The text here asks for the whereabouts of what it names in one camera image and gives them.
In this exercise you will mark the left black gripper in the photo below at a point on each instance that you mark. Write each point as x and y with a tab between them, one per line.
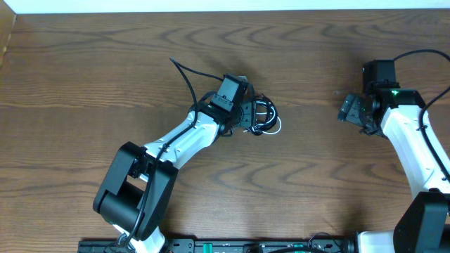
248	119

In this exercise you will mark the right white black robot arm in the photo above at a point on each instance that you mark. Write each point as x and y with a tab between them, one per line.
400	115

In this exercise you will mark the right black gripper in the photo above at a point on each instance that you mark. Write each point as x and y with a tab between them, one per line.
350	109

